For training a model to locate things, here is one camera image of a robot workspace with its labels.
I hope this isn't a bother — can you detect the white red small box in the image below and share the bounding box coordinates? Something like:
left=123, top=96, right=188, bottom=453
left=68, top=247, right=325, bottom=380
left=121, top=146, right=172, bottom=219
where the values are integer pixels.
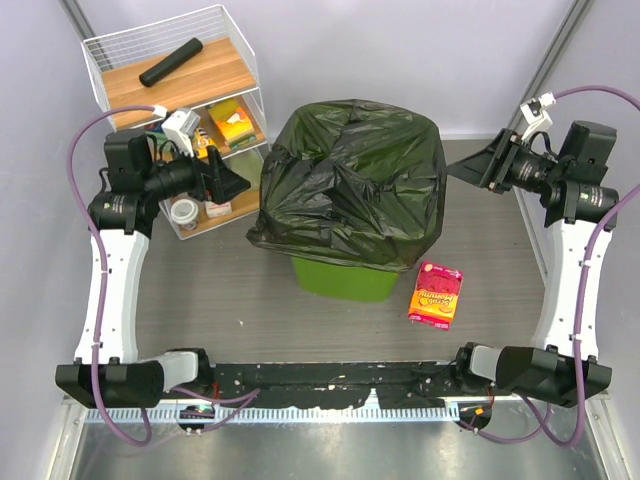
left=204, top=202, right=233, bottom=219

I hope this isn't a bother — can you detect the green plastic trash bin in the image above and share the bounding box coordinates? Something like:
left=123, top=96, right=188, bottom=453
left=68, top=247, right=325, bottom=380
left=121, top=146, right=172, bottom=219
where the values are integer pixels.
left=291, top=257, right=399, bottom=302

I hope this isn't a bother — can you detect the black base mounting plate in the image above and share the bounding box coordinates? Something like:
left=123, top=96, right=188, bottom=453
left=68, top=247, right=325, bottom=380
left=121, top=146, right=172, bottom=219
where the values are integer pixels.
left=155, top=360, right=514, bottom=410

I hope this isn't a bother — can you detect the yellow orange sponge pack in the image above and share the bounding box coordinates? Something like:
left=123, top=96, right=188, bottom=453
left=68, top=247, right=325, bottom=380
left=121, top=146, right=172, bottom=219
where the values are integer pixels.
left=207, top=98, right=256, bottom=149

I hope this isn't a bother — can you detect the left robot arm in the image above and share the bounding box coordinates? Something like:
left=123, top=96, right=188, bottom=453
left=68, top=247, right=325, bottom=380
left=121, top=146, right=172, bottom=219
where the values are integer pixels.
left=55, top=129, right=250, bottom=408

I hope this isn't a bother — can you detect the translucent green bottle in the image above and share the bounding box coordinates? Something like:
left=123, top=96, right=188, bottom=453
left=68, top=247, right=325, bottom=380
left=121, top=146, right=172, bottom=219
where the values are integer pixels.
left=229, top=149, right=263, bottom=191

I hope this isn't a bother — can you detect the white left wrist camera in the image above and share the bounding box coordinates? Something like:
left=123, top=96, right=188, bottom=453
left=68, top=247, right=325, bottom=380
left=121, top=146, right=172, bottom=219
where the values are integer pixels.
left=152, top=105, right=201, bottom=158

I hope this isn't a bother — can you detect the black trash bag roll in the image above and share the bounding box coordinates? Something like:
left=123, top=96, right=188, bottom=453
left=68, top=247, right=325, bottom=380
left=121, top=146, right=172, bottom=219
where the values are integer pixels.
left=138, top=38, right=203, bottom=88

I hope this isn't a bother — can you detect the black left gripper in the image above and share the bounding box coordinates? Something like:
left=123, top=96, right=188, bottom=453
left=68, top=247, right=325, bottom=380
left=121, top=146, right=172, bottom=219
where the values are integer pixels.
left=142, top=137, right=250, bottom=204

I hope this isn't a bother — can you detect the pink orange sponge package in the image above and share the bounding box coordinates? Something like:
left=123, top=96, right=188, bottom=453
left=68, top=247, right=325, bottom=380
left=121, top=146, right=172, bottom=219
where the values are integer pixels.
left=408, top=261, right=464, bottom=331

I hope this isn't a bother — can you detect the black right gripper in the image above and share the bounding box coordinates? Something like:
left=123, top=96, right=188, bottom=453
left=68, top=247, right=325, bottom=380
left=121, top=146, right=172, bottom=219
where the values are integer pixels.
left=446, top=128, right=568, bottom=194

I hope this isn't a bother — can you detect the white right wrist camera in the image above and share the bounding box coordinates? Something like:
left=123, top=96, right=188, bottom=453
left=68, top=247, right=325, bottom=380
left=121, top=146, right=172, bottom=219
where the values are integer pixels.
left=520, top=92, right=556, bottom=142

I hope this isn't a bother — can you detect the grey slotted cable duct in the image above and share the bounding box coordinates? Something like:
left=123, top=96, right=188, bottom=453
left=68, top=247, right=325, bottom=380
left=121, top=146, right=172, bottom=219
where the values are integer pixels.
left=84, top=402, right=461, bottom=424

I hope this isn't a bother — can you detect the yellow snack bag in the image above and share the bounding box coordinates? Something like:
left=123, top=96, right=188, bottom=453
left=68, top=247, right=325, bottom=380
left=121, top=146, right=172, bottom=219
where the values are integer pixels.
left=192, top=127, right=217, bottom=159

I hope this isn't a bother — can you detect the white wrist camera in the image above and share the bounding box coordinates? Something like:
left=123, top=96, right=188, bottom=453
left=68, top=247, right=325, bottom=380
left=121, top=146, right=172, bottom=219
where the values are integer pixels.
left=152, top=105, right=201, bottom=158
left=520, top=92, right=556, bottom=142

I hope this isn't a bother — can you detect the aluminium frame rail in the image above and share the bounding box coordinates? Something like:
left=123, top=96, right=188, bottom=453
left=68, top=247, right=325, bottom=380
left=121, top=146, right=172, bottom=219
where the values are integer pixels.
left=585, top=389, right=611, bottom=406

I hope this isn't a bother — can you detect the white wire shelf rack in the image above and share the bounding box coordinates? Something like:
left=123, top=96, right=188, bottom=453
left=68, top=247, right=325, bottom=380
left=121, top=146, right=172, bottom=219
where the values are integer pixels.
left=81, top=4, right=279, bottom=242

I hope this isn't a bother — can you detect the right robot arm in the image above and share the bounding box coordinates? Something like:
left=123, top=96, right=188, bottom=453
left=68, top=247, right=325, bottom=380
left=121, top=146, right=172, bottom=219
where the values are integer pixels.
left=447, top=121, right=619, bottom=408

